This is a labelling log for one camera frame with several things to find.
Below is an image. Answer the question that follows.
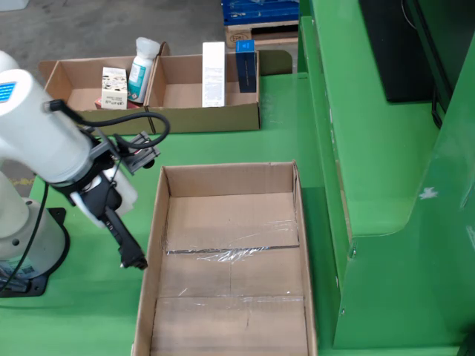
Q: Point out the cow print hand cream box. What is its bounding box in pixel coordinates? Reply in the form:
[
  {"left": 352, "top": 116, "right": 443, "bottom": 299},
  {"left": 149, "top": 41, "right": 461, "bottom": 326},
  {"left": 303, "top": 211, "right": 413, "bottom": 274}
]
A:
[{"left": 100, "top": 66, "right": 129, "bottom": 111}]

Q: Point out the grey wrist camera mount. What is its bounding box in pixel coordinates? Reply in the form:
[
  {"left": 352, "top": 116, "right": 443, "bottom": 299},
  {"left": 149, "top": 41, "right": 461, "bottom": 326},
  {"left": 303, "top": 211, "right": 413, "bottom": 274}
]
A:
[{"left": 87, "top": 128, "right": 163, "bottom": 177}]

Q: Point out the large cardboard tray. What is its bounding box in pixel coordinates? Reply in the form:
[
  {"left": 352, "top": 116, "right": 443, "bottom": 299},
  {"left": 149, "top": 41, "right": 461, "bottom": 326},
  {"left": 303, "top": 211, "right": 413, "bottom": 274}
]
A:
[{"left": 130, "top": 159, "right": 319, "bottom": 356}]

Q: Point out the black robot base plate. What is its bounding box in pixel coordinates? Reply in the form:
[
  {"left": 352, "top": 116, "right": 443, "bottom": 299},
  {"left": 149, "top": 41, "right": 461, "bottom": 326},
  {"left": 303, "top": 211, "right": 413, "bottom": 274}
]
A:
[{"left": 0, "top": 207, "right": 71, "bottom": 297}]

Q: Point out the thick black cable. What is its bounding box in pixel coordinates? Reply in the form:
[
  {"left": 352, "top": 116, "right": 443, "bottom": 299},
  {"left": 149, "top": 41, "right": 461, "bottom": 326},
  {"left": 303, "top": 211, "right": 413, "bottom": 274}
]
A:
[{"left": 43, "top": 99, "right": 171, "bottom": 149}]

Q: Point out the thin black cable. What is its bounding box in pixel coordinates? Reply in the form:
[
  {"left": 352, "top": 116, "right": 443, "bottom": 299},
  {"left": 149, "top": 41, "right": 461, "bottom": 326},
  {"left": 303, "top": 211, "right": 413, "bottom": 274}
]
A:
[{"left": 0, "top": 183, "right": 50, "bottom": 294}]

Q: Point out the cardboard box with bottle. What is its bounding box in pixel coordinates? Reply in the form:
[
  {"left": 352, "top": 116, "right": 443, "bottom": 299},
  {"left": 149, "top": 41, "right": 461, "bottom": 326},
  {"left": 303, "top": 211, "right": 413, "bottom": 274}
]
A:
[{"left": 38, "top": 42, "right": 171, "bottom": 136}]

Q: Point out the white bottle teal label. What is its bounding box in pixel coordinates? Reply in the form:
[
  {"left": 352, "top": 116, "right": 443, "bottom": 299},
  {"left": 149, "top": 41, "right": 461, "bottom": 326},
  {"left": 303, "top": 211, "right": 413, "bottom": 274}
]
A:
[{"left": 127, "top": 36, "right": 161, "bottom": 104}]

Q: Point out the tall white box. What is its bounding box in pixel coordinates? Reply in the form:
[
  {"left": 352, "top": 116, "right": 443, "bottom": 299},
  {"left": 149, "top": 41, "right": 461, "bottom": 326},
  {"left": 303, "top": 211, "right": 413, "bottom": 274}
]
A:
[{"left": 201, "top": 41, "right": 226, "bottom": 108}]

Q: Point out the green metal cabinet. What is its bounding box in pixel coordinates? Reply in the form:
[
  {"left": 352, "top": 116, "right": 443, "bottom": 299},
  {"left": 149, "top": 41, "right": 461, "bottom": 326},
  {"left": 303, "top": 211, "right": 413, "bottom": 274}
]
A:
[{"left": 296, "top": 0, "right": 475, "bottom": 349}]

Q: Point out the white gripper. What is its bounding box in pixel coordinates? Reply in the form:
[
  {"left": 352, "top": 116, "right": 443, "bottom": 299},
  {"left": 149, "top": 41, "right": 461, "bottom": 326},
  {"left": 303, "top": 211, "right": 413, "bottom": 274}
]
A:
[{"left": 55, "top": 168, "right": 148, "bottom": 270}]

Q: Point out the dark blue box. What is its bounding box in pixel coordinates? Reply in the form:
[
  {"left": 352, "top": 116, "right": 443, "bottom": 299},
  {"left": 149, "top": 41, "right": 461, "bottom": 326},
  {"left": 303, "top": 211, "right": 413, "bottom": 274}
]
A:
[{"left": 235, "top": 39, "right": 258, "bottom": 93}]

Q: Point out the blue wire crate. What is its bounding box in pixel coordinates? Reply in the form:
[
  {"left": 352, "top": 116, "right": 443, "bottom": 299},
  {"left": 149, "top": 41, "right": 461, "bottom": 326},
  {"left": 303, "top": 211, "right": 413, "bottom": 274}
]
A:
[{"left": 221, "top": 0, "right": 301, "bottom": 27}]

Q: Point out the black monitor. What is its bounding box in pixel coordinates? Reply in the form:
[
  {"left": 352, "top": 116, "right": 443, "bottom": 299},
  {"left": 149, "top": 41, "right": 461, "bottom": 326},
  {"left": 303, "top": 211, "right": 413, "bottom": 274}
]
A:
[{"left": 358, "top": 0, "right": 465, "bottom": 129}]

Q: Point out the cardboard box with tall boxes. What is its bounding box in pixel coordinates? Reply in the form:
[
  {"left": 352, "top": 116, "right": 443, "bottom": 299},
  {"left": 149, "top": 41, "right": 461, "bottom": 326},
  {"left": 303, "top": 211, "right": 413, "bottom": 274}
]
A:
[{"left": 143, "top": 49, "right": 294, "bottom": 134}]

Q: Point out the wooden pallet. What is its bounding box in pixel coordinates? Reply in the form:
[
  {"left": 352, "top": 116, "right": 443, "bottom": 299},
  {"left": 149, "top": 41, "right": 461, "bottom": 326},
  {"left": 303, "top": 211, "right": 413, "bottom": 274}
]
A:
[{"left": 224, "top": 20, "right": 300, "bottom": 48}]

